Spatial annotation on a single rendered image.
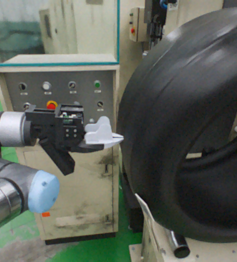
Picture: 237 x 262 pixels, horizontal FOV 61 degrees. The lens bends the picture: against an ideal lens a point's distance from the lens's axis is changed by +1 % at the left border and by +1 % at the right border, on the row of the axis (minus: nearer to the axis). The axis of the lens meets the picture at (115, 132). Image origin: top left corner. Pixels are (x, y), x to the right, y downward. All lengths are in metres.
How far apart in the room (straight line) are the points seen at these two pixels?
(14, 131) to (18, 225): 1.55
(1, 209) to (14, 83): 0.76
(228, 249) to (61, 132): 0.65
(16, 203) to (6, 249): 1.47
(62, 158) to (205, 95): 0.32
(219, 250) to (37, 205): 0.60
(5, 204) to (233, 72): 0.40
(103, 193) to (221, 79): 1.09
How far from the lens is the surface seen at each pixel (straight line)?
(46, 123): 0.43
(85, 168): 1.18
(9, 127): 0.44
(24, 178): 0.41
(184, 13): 0.71
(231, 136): 1.14
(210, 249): 0.80
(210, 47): 0.37
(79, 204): 1.39
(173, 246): 0.64
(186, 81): 0.35
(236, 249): 0.84
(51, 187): 0.41
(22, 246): 1.82
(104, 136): 0.44
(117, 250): 1.67
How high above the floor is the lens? 1.44
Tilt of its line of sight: 29 degrees down
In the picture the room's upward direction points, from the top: straight up
